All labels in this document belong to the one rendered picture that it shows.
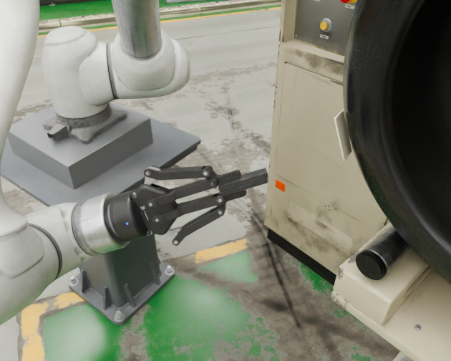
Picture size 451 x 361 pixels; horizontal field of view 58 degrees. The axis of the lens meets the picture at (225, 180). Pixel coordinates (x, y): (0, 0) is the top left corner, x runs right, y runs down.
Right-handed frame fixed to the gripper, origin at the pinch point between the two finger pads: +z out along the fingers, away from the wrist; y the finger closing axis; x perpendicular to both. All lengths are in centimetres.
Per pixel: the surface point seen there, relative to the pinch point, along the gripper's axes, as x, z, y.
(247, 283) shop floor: -90, -32, 65
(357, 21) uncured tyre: 4.0, 19.7, -15.3
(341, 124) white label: -0.4, 15.2, -3.6
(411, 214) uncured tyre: 6.6, 19.7, 8.3
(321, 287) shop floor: -93, -4, 76
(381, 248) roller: 1.8, 15.6, 14.3
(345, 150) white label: 0.2, 14.7, -0.2
